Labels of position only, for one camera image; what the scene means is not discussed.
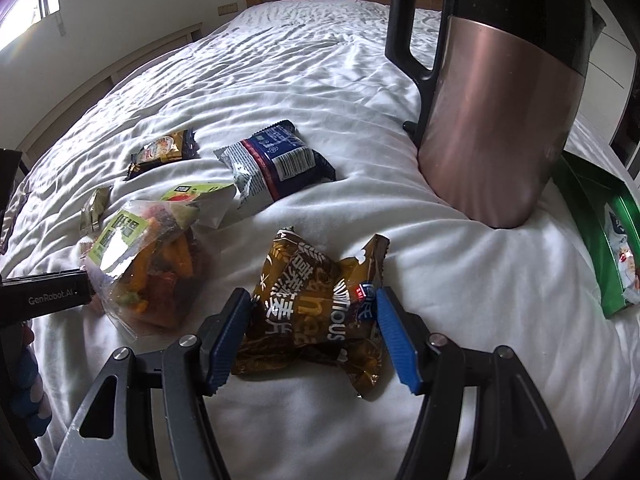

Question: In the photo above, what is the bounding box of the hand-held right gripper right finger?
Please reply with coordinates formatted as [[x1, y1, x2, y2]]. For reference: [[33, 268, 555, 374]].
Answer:
[[374, 286, 587, 480]]

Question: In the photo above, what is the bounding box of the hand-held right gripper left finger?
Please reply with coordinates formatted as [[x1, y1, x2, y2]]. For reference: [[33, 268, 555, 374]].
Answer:
[[50, 287, 253, 480]]

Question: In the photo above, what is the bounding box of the brown snack packet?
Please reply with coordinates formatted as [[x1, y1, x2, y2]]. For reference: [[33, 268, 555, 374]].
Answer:
[[232, 227, 393, 401]]

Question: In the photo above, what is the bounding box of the gold butter cookie packet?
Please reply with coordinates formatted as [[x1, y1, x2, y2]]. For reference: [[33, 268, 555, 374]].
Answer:
[[124, 129, 201, 182]]

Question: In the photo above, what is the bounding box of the dark blue cookie packet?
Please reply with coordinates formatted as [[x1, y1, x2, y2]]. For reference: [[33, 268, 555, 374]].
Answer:
[[214, 120, 337, 218]]

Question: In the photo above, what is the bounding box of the blue patterned cloth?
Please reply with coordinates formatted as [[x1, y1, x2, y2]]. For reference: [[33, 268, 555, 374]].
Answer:
[[11, 324, 52, 437]]

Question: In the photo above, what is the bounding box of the clear bag of vegetable crisps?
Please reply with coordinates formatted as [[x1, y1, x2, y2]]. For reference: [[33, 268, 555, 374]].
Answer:
[[80, 199, 213, 345]]

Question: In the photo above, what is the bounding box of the small olive green packet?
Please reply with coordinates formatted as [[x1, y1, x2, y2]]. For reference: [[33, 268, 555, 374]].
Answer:
[[79, 186, 114, 233]]

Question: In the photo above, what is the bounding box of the white packet with green label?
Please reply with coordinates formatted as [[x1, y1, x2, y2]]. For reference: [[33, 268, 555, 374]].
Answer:
[[160, 182, 237, 229]]

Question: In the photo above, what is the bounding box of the green box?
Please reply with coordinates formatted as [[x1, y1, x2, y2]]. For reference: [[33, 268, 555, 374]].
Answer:
[[552, 152, 640, 318]]

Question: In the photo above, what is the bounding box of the rose gold kettle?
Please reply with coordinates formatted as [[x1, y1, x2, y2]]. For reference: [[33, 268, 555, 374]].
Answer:
[[385, 0, 607, 231]]

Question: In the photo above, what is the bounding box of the white bed sheet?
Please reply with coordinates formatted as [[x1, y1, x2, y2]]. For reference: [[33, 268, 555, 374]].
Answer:
[[0, 0, 640, 480]]

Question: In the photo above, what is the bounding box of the window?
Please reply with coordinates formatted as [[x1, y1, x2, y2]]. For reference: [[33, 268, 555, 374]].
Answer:
[[0, 0, 71, 52]]

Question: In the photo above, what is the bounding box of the white cabinet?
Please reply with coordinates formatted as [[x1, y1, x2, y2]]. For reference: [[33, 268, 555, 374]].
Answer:
[[582, 0, 640, 126]]

